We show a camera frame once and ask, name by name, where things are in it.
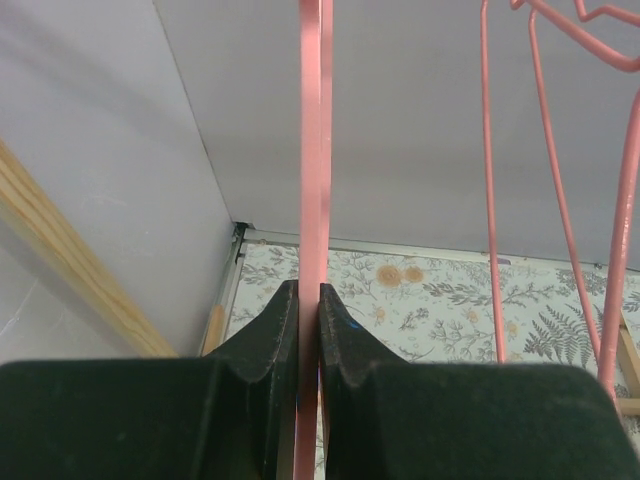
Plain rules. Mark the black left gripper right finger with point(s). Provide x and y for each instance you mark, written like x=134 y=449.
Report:
x=387 y=418

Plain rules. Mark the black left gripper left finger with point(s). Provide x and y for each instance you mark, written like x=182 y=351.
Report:
x=227 y=415

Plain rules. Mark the thin pink hanger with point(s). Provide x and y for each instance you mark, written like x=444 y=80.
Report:
x=489 y=185
x=604 y=343

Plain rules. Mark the thick pink hanger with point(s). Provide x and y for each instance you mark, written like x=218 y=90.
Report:
x=316 y=61

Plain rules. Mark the floral table mat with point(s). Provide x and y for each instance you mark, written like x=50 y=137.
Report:
x=436 y=305

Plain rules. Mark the wooden clothes rack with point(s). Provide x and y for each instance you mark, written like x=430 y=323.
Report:
x=30 y=213

